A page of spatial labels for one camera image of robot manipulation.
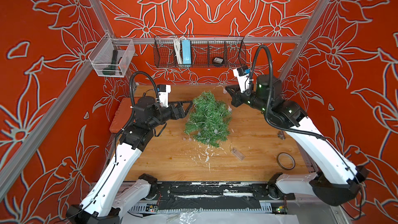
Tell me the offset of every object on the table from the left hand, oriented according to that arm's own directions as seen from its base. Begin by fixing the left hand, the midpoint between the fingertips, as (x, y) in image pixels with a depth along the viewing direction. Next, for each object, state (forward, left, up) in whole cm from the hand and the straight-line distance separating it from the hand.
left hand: (186, 101), depth 64 cm
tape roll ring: (-12, -50, -35) cm, 62 cm away
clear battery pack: (-8, -28, -34) cm, 45 cm away
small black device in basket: (+41, -15, -7) cm, 44 cm away
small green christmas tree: (-4, -10, -7) cm, 13 cm away
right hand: (+4, -15, +6) cm, 17 cm away
